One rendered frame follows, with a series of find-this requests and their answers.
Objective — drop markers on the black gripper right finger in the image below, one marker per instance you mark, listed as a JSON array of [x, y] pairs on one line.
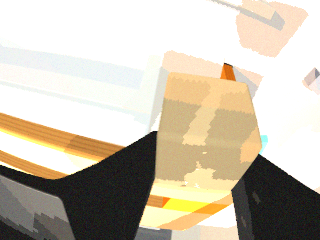
[[271, 205]]

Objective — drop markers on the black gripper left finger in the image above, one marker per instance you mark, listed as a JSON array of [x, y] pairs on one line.
[[105, 201]]

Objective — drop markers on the small cyan block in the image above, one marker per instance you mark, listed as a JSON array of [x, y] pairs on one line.
[[265, 140]]

